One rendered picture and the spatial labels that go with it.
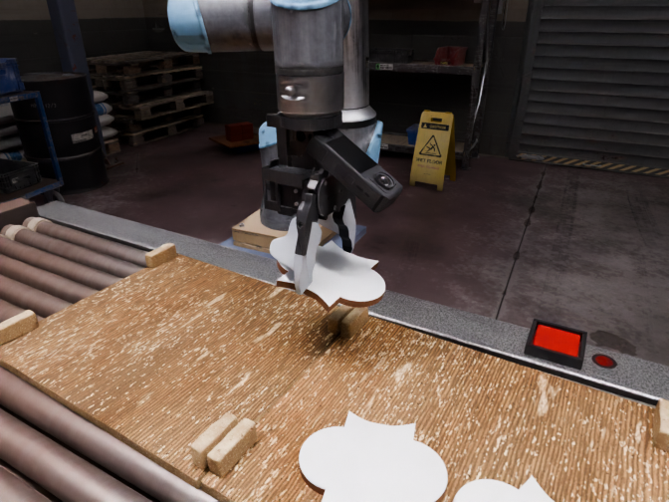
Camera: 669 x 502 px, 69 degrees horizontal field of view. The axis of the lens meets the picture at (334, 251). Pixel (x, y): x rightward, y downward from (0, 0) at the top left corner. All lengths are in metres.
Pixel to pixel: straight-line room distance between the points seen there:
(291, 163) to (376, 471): 0.35
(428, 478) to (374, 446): 0.06
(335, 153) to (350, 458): 0.32
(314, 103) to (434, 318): 0.42
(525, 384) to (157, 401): 0.46
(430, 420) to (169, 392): 0.32
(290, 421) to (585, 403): 0.35
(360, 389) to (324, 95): 0.35
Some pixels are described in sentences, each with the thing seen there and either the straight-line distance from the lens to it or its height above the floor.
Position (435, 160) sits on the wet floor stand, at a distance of 4.13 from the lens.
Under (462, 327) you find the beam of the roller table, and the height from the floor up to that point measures 0.91.
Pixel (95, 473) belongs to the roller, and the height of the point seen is 0.92.
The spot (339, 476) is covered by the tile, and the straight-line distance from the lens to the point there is 0.53.
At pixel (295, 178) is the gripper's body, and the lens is 0.56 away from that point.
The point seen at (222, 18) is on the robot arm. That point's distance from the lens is 0.65.
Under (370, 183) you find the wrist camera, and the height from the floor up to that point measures 1.19.
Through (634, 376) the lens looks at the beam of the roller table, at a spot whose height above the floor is 0.91.
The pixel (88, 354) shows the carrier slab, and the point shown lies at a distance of 0.76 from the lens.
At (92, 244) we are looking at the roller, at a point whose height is 0.91.
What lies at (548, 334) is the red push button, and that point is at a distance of 0.80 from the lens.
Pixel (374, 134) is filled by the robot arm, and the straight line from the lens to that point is 1.02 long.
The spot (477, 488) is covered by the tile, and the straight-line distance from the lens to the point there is 0.54.
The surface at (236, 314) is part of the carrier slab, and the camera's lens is 0.78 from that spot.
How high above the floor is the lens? 1.36
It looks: 27 degrees down
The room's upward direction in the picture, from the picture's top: straight up
